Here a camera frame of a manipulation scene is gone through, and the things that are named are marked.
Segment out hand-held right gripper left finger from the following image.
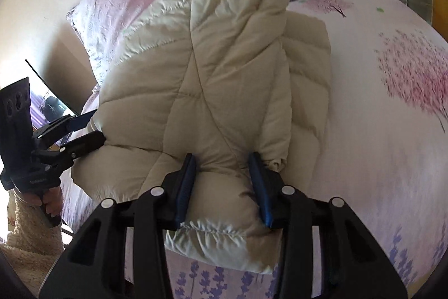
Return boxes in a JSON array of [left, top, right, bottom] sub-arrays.
[[38, 152, 197, 299]]

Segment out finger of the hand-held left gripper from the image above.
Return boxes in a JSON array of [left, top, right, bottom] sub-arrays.
[[31, 130, 106, 164], [32, 110, 98, 146]]

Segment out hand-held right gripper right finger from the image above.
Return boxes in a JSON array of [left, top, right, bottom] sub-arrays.
[[248, 151, 408, 299]]

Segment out cream quilted down jacket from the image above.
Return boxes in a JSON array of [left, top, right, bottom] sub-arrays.
[[70, 0, 332, 275]]

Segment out person's left forearm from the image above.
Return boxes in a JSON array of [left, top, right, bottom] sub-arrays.
[[0, 189, 65, 273]]

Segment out person's left hand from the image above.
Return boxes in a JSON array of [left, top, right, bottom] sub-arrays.
[[40, 185, 65, 220]]

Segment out bed with floral pink sheet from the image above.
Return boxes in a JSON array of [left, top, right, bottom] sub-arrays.
[[63, 0, 448, 299]]

